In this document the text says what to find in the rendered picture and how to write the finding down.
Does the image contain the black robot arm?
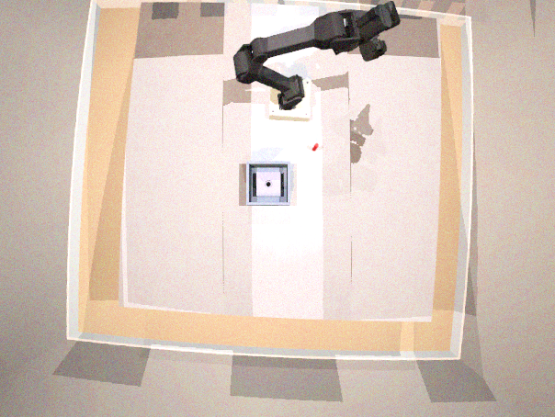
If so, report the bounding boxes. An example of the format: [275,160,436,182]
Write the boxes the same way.
[233,4,392,110]

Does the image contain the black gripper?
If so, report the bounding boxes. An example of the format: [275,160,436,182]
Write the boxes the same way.
[362,1,401,43]

